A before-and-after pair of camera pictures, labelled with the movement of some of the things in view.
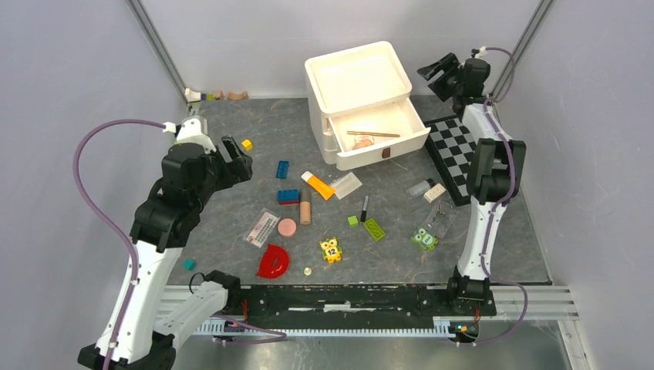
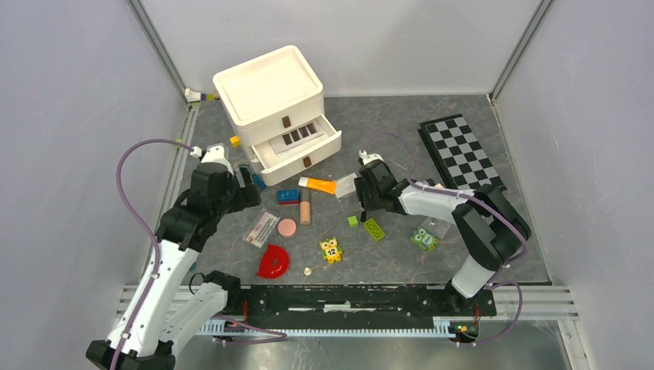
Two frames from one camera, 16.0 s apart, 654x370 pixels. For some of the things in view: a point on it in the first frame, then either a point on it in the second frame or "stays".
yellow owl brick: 331,251 stays
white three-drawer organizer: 361,105 -> 275,102
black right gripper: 446,62 -> 361,190
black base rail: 460,303 stays
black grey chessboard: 452,147 stays
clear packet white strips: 345,185 stays
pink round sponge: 287,227 stays
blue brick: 282,169 -> 259,181
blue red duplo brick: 288,196 stays
